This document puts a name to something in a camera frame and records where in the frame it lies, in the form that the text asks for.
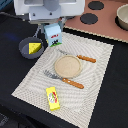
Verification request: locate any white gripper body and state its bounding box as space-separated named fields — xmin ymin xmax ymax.
xmin=13 ymin=0 xmax=86 ymax=29

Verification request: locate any yellow toy cheese wedge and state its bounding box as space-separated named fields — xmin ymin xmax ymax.
xmin=29 ymin=43 xmax=41 ymax=54

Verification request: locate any small grey pot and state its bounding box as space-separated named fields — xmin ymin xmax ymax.
xmin=18 ymin=24 xmax=45 ymax=60

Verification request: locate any yellow toy butter box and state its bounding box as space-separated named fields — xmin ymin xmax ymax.
xmin=46 ymin=87 xmax=60 ymax=111

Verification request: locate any light blue milk carton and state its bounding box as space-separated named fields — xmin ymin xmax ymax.
xmin=44 ymin=23 xmax=62 ymax=47

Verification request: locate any black stove burner disc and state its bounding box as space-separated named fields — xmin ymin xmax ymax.
xmin=80 ymin=13 xmax=98 ymax=25

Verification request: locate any pink toy stove board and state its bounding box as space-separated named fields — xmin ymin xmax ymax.
xmin=65 ymin=0 xmax=128 ymax=43

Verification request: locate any round wooden plate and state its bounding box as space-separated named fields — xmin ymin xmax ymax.
xmin=54 ymin=55 xmax=82 ymax=78

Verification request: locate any beige bowl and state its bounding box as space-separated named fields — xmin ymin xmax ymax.
xmin=117 ymin=4 xmax=128 ymax=30

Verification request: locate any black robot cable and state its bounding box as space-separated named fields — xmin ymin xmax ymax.
xmin=0 ymin=11 xmax=21 ymax=19

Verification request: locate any toy knife wooden handle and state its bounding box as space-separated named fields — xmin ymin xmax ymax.
xmin=58 ymin=49 xmax=97 ymax=64

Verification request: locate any toy fork wooden handle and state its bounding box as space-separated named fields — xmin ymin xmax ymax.
xmin=44 ymin=71 xmax=85 ymax=90

